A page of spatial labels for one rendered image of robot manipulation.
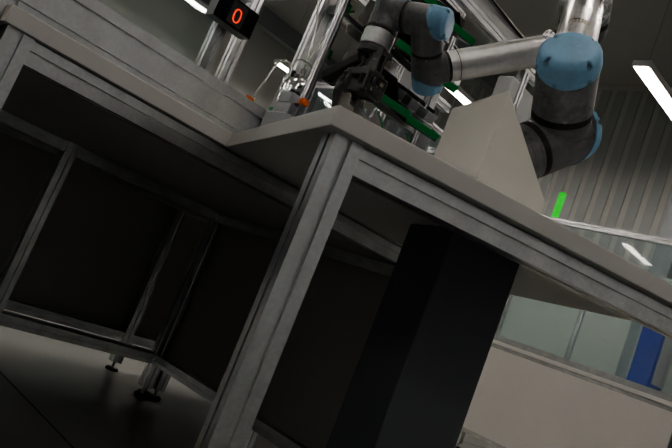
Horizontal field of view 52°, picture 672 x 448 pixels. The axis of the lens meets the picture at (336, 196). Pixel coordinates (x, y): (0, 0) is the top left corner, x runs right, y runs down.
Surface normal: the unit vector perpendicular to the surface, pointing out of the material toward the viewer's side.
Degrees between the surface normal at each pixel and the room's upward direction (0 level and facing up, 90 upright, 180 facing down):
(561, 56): 60
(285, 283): 90
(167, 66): 90
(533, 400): 90
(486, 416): 90
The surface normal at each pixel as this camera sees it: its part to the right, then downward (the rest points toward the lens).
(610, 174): -0.65, -0.37
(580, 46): -0.13, -0.70
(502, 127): 0.32, -0.04
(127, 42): 0.68, 0.15
